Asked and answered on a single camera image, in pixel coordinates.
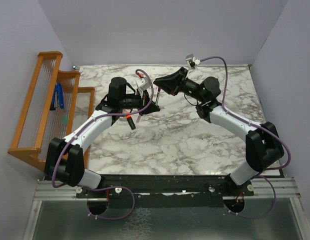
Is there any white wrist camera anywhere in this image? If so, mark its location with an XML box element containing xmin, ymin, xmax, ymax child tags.
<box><xmin>185</xmin><ymin>54</ymin><xmax>201</xmax><ymax>69</ymax></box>
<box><xmin>135</xmin><ymin>78</ymin><xmax>151</xmax><ymax>95</ymax></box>

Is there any black orange highlighter marker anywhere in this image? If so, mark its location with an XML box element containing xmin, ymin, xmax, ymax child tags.
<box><xmin>126</xmin><ymin>114</ymin><xmax>136</xmax><ymax>130</ymax></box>

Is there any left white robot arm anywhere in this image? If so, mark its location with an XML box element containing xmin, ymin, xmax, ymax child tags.
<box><xmin>44</xmin><ymin>76</ymin><xmax>160</xmax><ymax>198</ymax></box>

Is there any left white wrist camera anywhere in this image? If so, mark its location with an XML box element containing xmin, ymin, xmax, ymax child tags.
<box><xmin>135</xmin><ymin>78</ymin><xmax>151</xmax><ymax>95</ymax></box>

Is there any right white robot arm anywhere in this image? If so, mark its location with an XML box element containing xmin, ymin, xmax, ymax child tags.
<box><xmin>154</xmin><ymin>67</ymin><xmax>284</xmax><ymax>196</ymax></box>

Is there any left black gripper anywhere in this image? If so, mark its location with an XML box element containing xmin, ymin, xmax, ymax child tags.
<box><xmin>119</xmin><ymin>86</ymin><xmax>160</xmax><ymax>115</ymax></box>

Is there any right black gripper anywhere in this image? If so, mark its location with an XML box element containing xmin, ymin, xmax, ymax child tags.
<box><xmin>153</xmin><ymin>68</ymin><xmax>204</xmax><ymax>104</ymax></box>

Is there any small green ball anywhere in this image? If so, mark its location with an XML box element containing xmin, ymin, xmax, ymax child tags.
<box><xmin>61</xmin><ymin>116</ymin><xmax>68</xmax><ymax>125</ymax></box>

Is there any white whiteboard marker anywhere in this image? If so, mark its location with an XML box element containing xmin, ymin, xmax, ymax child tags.
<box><xmin>155</xmin><ymin>93</ymin><xmax>160</xmax><ymax>105</ymax></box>

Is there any blue stapler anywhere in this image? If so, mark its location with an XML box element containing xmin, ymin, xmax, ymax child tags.
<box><xmin>50</xmin><ymin>83</ymin><xmax>64</xmax><ymax>111</ymax></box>

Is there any wooden tiered rack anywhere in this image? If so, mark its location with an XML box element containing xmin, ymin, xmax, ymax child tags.
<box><xmin>8</xmin><ymin>51</ymin><xmax>95</xmax><ymax>171</ymax></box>

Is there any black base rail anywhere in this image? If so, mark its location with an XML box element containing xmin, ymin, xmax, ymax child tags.
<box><xmin>75</xmin><ymin>174</ymin><xmax>253</xmax><ymax>209</ymax></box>

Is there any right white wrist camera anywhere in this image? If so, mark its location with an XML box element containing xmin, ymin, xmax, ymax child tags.
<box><xmin>185</xmin><ymin>54</ymin><xmax>201</xmax><ymax>69</ymax></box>

